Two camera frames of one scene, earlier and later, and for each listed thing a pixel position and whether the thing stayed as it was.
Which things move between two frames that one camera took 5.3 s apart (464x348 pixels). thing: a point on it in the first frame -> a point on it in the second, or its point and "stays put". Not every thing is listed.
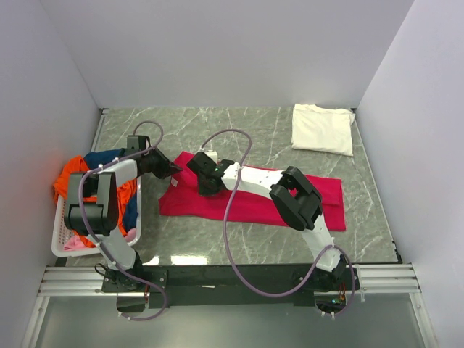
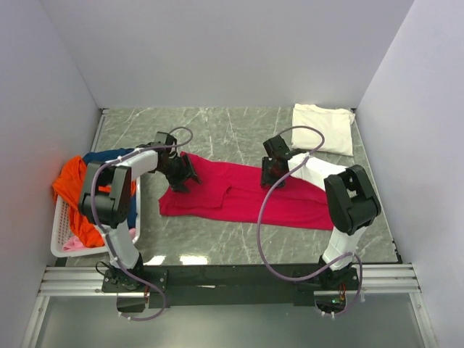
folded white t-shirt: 322,129 stays put
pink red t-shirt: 183,196 stays put
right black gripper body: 204,189 -> 268,173
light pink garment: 75,243 stays put
